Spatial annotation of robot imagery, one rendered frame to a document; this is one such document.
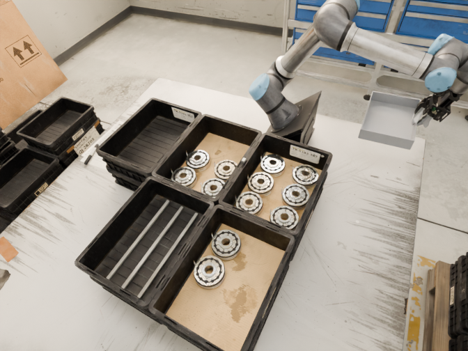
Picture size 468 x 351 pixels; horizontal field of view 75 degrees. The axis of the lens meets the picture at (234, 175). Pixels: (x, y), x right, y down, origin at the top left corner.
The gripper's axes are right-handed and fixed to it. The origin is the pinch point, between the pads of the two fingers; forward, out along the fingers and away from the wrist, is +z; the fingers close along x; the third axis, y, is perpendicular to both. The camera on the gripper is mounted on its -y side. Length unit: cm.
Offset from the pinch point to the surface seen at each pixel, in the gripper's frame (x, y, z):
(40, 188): -166, 59, 102
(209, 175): -69, 46, 31
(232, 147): -66, 28, 30
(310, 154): -34.6, 27.9, 13.7
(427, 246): 65, -3, 78
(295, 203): -34, 50, 17
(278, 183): -42, 41, 23
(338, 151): -18.4, 3.0, 29.7
